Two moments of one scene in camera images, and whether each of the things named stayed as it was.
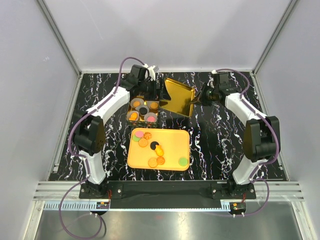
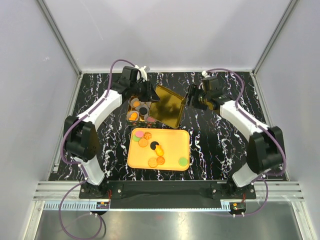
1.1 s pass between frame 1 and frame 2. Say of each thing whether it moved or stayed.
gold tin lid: moved
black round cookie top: stayed
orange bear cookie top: stayed
